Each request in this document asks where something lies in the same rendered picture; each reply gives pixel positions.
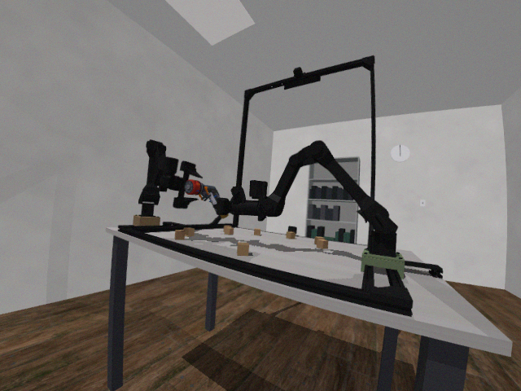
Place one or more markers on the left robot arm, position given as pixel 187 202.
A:
pixel 272 206

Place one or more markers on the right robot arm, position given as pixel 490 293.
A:
pixel 160 173

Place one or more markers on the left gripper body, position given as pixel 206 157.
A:
pixel 224 207

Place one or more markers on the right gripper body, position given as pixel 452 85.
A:
pixel 179 183

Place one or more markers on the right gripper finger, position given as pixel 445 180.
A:
pixel 188 169
pixel 183 200

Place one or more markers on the black hose nozzle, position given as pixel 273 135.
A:
pixel 193 187

